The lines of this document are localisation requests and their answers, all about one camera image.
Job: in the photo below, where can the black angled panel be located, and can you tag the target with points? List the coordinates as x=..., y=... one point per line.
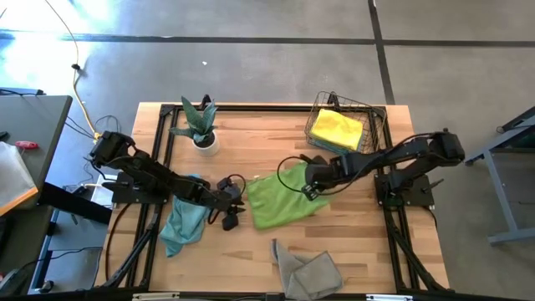
x=75, y=205

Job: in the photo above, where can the yellow microfiber towel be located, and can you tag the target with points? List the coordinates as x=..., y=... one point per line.
x=336, y=129

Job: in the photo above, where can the white plastic bag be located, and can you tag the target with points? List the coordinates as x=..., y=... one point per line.
x=12, y=175

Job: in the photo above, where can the potted plant white pot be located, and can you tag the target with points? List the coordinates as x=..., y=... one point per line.
x=205, y=144

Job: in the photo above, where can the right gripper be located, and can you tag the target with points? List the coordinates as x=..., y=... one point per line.
x=319, y=173

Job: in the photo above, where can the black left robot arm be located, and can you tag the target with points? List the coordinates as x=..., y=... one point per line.
x=146, y=171

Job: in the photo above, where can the teal microfiber towel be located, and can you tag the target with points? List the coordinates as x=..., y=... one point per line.
x=184, y=226

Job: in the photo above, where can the dark green microfiber towel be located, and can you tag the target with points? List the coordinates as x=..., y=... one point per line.
x=276, y=205

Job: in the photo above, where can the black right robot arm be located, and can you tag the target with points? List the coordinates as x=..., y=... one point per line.
x=401, y=154

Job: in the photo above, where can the black aluminium table frame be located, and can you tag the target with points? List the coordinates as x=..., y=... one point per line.
x=259, y=108

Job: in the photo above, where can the grey desk wooden edge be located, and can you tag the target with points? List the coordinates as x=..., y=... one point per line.
x=37, y=121

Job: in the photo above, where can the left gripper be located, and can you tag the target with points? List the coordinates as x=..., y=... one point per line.
x=221, y=201

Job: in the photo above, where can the white power box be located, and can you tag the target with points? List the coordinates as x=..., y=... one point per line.
x=100, y=194

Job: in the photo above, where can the white bracket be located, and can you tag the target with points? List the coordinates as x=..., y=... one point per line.
x=154, y=296
x=388, y=297

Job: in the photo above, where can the grey metal table frame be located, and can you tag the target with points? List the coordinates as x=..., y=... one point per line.
x=499, y=196

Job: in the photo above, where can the grey microfiber towel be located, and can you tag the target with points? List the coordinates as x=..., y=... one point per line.
x=309, y=276

